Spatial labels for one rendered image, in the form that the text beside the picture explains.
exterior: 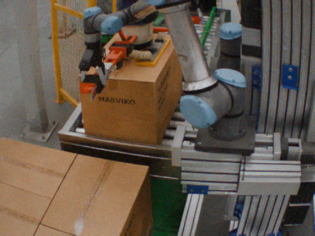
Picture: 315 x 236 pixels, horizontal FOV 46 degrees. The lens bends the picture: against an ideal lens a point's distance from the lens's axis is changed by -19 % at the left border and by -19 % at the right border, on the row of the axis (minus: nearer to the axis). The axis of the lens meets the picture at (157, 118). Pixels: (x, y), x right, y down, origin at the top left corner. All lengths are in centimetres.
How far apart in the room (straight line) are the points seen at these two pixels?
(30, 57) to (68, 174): 124
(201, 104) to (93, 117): 104
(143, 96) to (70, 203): 65
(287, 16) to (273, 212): 104
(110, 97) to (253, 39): 87
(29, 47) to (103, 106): 112
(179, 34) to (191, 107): 23
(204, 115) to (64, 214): 92
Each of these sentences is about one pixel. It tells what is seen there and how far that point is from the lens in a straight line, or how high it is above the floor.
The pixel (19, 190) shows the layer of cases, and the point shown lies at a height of 54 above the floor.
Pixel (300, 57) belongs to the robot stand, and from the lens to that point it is 161.
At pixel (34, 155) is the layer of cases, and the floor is 54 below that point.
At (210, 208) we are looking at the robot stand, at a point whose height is 21.
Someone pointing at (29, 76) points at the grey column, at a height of 55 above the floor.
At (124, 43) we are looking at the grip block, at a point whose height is 110.
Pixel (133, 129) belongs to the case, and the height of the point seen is 67.
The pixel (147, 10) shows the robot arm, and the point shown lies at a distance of 160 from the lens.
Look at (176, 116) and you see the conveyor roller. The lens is 257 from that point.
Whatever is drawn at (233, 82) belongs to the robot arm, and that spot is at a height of 126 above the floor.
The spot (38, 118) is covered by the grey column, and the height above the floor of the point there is 16.
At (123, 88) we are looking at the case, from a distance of 213.
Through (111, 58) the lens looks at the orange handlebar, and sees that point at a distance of 200.
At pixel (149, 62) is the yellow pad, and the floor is 97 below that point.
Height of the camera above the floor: 195
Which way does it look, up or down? 33 degrees down
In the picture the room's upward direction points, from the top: 2 degrees counter-clockwise
